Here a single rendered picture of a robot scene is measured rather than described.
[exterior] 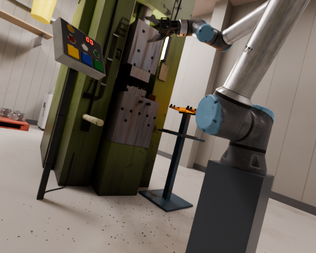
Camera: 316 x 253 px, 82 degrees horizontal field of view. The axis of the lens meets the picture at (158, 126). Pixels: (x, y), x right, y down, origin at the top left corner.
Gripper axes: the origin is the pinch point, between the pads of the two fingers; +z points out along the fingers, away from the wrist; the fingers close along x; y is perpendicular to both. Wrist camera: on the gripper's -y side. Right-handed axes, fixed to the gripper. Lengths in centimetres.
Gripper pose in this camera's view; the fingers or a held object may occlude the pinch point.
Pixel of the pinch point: (145, 29)
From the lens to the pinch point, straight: 125.8
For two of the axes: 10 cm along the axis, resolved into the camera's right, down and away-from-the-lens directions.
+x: 0.9, 10.0, 0.1
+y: 1.6, 0.0, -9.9
